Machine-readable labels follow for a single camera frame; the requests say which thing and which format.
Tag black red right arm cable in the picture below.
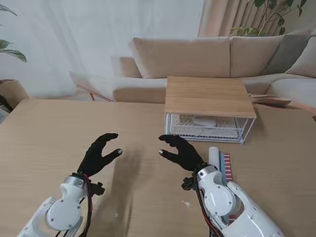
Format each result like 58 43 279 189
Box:
192 170 223 237

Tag black stand piece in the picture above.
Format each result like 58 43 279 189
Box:
0 95 13 114

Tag white lounge chair wooden legs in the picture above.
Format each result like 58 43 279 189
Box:
68 71 117 102

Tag beige woven planter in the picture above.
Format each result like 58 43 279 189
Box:
0 79 31 104

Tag tall green leafy plant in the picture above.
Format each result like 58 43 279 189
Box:
229 0 308 38

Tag white wire drawer basket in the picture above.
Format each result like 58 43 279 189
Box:
165 112 249 144

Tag beige pleated curtain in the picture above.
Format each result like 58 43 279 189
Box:
197 0 316 38

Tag broad-leaf green plant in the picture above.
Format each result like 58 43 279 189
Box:
0 4 27 63

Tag cream round-key keyboard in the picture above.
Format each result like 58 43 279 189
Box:
171 113 237 138

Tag white computer mouse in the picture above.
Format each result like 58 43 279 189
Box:
192 117 217 128

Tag grey sofa cushion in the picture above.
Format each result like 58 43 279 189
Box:
263 34 312 76

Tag shallow wooden tray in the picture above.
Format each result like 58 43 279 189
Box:
248 93 292 107

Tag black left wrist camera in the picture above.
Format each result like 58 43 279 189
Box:
88 182 106 197

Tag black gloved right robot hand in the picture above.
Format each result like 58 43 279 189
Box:
158 134 208 171

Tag blue striped mouse pad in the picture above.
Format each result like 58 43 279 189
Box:
208 146 239 222

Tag white sheer curtain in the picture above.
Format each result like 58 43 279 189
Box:
0 0 205 99

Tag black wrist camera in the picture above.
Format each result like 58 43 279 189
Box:
181 176 198 191
88 182 106 197

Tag wood top wire organizer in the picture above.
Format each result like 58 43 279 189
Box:
164 76 257 146

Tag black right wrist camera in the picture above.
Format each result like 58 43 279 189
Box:
181 176 198 191

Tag beige sectional sofa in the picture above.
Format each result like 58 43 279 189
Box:
112 28 316 109

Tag black red arm cable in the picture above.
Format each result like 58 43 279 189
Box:
55 174 93 237
192 170 223 237

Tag cream sofa cushion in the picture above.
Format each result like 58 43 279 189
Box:
285 37 316 79

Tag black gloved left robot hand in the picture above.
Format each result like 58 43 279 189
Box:
77 133 123 177

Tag black red left arm cable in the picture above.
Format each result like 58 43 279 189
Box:
55 174 93 237

